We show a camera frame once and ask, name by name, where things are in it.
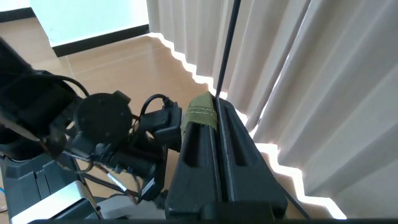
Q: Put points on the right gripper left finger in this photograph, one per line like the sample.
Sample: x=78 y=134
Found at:
x=186 y=193

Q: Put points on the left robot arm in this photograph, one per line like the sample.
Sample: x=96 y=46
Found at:
x=102 y=119

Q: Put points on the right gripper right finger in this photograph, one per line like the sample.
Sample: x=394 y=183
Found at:
x=248 y=186

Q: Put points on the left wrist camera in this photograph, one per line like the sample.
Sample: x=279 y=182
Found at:
x=164 y=123

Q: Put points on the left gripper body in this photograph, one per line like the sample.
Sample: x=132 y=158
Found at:
x=136 y=168

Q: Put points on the green long-sleeved shirt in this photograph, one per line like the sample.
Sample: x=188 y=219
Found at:
x=200 y=112

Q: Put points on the black clothes rack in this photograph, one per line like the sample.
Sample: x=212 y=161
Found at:
x=228 y=46

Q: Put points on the beige curtain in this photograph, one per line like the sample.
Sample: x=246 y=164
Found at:
x=342 y=93

